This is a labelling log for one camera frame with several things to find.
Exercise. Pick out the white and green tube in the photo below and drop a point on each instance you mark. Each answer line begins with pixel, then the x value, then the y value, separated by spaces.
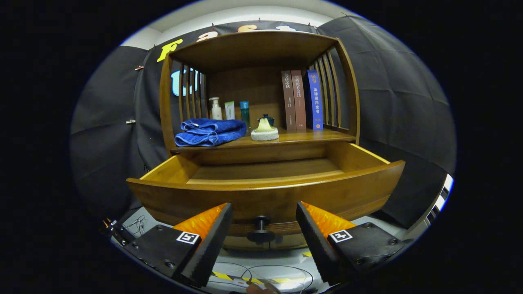
pixel 229 111

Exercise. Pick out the clear green soap dish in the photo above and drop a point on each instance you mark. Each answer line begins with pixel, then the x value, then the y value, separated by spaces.
pixel 264 132

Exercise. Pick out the yellow black floor tape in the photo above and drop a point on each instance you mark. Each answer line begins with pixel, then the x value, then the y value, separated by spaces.
pixel 286 280

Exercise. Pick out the blue book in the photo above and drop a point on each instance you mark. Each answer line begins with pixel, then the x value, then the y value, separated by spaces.
pixel 314 102

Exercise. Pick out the white pump bottle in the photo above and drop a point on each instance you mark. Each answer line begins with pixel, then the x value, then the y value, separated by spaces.
pixel 215 112

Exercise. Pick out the wooden cabinet with slatted sides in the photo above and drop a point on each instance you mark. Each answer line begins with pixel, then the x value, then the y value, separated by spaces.
pixel 253 51

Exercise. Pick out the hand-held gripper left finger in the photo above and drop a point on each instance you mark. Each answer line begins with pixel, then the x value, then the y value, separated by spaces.
pixel 210 247

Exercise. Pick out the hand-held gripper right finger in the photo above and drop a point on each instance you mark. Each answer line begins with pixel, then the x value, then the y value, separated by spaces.
pixel 316 245

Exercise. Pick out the folded blue towel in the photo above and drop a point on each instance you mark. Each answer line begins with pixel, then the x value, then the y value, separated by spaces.
pixel 208 132

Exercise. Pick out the wooden drawer with black knob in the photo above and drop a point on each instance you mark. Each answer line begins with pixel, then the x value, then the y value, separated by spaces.
pixel 286 200

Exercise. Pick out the teal bottle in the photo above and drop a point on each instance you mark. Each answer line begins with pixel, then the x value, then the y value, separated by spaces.
pixel 244 112

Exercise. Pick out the blue lidded teacup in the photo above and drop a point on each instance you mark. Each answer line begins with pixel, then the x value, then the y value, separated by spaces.
pixel 269 119

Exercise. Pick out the reddish brown book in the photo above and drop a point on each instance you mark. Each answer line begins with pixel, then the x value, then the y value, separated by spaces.
pixel 299 102

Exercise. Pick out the wooden countertop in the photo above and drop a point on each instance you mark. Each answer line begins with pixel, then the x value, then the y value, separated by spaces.
pixel 310 136

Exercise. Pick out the wooden cabinet door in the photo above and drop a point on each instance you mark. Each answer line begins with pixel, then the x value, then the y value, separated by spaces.
pixel 235 244
pixel 292 242

